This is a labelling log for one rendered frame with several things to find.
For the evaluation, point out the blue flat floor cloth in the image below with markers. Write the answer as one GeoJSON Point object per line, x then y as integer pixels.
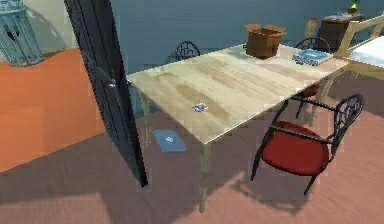
{"type": "Point", "coordinates": [169, 140]}

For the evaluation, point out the light wooden bed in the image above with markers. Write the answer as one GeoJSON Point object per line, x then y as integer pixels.
{"type": "Point", "coordinates": [366, 50]}

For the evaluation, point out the black chair with red seat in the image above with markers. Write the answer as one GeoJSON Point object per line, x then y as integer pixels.
{"type": "Point", "coordinates": [311, 91]}
{"type": "Point", "coordinates": [187, 50]}
{"type": "Point", "coordinates": [295, 151]}

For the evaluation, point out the blue patterned book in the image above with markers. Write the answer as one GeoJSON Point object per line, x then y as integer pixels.
{"type": "Point", "coordinates": [310, 57]}

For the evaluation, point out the yellow green lamp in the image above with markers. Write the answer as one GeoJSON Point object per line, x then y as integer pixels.
{"type": "Point", "coordinates": [353, 6]}

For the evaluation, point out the brown cardboard box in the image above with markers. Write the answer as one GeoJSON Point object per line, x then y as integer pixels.
{"type": "Point", "coordinates": [264, 40]}

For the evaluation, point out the light wooden table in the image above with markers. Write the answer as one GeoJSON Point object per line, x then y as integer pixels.
{"type": "Point", "coordinates": [233, 83]}

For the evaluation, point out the dark brown side table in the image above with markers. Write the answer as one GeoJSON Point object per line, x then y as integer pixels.
{"type": "Point", "coordinates": [336, 28]}

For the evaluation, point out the small blue white object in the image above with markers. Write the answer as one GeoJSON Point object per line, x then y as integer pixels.
{"type": "Point", "coordinates": [199, 107]}

